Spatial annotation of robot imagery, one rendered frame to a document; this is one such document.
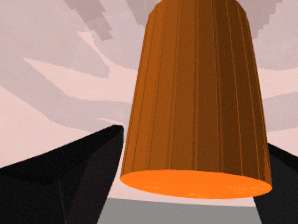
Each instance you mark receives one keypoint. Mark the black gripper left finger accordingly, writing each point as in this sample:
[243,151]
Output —
[67,185]

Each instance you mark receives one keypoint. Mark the orange ribbed knob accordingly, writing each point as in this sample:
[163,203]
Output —
[196,126]

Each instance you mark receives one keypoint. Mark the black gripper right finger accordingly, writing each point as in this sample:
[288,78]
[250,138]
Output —
[280,205]

